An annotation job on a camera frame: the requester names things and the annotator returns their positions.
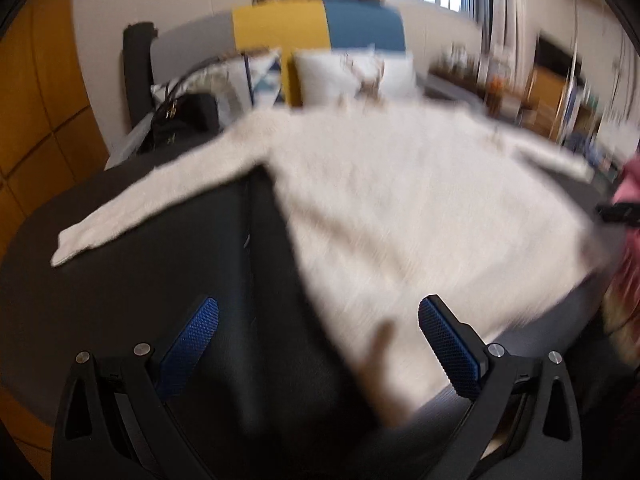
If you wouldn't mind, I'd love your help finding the black television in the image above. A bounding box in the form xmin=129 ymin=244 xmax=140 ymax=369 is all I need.
xmin=535 ymin=34 xmax=583 ymax=81

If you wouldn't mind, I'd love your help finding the pink quilt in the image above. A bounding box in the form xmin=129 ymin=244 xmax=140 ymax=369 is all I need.
xmin=602 ymin=152 xmax=640 ymax=336

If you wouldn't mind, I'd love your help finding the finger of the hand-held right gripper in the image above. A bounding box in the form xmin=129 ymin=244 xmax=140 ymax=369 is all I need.
xmin=596 ymin=201 xmax=640 ymax=224

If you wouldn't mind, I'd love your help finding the black handbag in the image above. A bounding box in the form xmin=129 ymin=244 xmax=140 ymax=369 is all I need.
xmin=137 ymin=60 xmax=221 ymax=153

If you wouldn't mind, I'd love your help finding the wooden wardrobe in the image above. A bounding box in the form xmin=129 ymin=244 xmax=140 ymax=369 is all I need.
xmin=0 ymin=0 xmax=108 ymax=243

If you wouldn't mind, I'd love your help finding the triangle pattern pillow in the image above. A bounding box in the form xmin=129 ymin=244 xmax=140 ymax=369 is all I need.
xmin=150 ymin=47 xmax=283 ymax=126

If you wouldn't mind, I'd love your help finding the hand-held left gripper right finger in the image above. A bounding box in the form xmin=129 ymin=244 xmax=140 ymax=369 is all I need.
xmin=417 ymin=294 xmax=583 ymax=480

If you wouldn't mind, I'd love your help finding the wooden side table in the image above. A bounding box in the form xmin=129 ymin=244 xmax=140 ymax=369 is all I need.
xmin=427 ymin=67 xmax=501 ymax=111

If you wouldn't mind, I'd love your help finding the deer print pillow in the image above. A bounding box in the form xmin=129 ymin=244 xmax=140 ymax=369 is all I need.
xmin=292 ymin=45 xmax=416 ymax=108

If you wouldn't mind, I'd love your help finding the wooden television cabinet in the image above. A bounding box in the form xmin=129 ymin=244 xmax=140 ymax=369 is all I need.
xmin=525 ymin=67 xmax=576 ymax=136

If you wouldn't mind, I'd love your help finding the grey yellow blue sofa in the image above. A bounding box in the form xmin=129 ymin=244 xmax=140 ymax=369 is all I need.
xmin=105 ymin=0 xmax=436 ymax=171

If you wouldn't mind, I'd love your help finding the cream knit sweater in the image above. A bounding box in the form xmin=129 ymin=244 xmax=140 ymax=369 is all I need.
xmin=50 ymin=102 xmax=618 ymax=428

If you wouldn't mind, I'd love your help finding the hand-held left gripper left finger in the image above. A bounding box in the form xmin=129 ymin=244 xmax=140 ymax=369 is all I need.
xmin=52 ymin=296 xmax=221 ymax=480

